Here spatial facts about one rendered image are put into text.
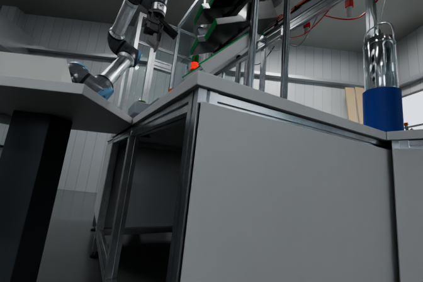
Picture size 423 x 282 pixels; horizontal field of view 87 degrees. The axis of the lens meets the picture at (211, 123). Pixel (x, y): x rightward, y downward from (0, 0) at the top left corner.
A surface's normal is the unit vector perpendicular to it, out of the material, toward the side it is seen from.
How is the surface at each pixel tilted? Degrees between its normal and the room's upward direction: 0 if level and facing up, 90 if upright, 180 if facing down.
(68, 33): 90
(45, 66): 90
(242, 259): 90
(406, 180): 90
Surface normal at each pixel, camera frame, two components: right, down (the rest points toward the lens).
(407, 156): -0.87, -0.18
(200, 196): 0.49, -0.12
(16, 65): 0.05, -0.19
